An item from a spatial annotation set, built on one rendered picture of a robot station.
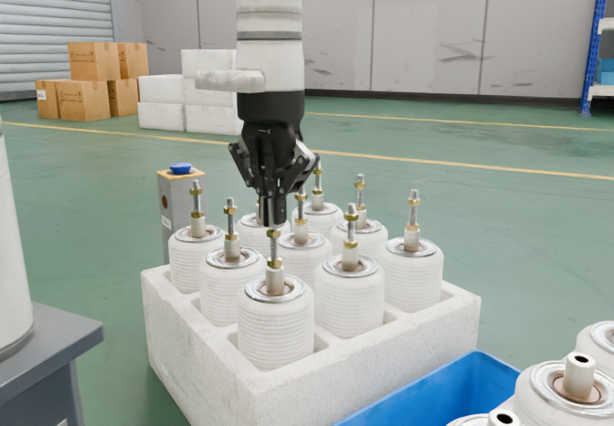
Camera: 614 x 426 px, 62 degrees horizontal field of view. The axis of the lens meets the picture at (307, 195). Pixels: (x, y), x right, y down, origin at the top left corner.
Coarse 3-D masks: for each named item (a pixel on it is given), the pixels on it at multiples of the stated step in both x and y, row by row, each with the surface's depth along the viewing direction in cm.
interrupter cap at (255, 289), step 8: (256, 280) 64; (264, 280) 64; (288, 280) 64; (296, 280) 64; (248, 288) 62; (256, 288) 62; (264, 288) 63; (288, 288) 63; (296, 288) 62; (304, 288) 62; (248, 296) 61; (256, 296) 60; (264, 296) 60; (272, 296) 60; (280, 296) 60; (288, 296) 60; (296, 296) 60
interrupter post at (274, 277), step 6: (270, 270) 61; (276, 270) 61; (282, 270) 61; (270, 276) 61; (276, 276) 61; (282, 276) 62; (270, 282) 61; (276, 282) 61; (282, 282) 62; (270, 288) 62; (276, 288) 61; (282, 288) 62
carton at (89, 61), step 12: (72, 48) 406; (84, 48) 401; (96, 48) 397; (108, 48) 408; (72, 60) 409; (84, 60) 404; (96, 60) 399; (108, 60) 410; (72, 72) 412; (84, 72) 407; (96, 72) 402; (108, 72) 411
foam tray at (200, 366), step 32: (160, 288) 79; (448, 288) 79; (160, 320) 79; (192, 320) 69; (384, 320) 73; (416, 320) 69; (448, 320) 72; (160, 352) 82; (192, 352) 69; (224, 352) 62; (320, 352) 62; (352, 352) 62; (384, 352) 65; (416, 352) 69; (448, 352) 74; (192, 384) 71; (224, 384) 61; (256, 384) 56; (288, 384) 57; (320, 384) 60; (352, 384) 63; (384, 384) 67; (192, 416) 74; (224, 416) 63; (256, 416) 55; (288, 416) 58; (320, 416) 61
